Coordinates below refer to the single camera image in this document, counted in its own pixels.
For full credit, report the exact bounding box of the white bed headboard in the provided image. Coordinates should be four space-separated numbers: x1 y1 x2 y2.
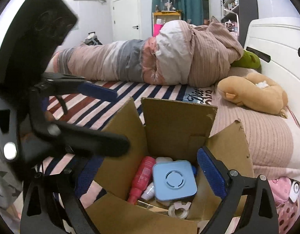
245 17 300 125

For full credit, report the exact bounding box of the shelf with items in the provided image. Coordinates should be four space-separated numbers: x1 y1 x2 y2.
221 0 258 47

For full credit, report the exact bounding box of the light blue square box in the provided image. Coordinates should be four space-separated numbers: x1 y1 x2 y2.
153 160 197 201

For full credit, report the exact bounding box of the pink gift bag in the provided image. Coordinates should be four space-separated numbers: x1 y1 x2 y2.
153 24 164 37

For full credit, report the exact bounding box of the pink dotted pillow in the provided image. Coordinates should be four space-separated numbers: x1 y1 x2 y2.
268 177 300 233

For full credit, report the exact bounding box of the white oval case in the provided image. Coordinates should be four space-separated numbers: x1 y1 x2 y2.
156 157 173 163

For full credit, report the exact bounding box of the brown cardboard box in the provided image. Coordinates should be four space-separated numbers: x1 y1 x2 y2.
86 98 254 233

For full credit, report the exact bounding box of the white door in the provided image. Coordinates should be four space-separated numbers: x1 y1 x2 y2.
111 0 140 41

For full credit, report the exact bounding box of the yellow side table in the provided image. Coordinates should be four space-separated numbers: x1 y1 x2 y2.
152 11 182 26

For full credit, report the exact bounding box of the clear tape roll with dispenser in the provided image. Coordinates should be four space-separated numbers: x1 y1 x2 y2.
168 201 191 219

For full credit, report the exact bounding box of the small white capped bottle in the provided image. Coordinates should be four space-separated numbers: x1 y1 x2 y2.
141 182 155 201

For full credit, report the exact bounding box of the rolled pink grey duvet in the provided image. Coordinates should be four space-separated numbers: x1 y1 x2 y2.
46 18 244 88

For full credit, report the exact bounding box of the pink spray bottle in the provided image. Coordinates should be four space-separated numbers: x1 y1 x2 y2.
127 156 156 205

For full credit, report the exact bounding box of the glass display case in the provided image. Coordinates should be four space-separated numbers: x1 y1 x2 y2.
160 0 176 12

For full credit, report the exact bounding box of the striped fleece blanket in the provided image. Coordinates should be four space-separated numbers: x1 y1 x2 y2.
37 81 214 208

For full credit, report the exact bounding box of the gold rectangular case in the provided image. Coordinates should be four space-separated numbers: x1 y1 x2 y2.
136 200 168 215

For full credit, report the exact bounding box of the tan plush toy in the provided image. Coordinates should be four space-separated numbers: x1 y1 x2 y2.
217 72 288 118

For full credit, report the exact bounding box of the grey star pattern cloth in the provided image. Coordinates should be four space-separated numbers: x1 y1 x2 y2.
0 159 22 224

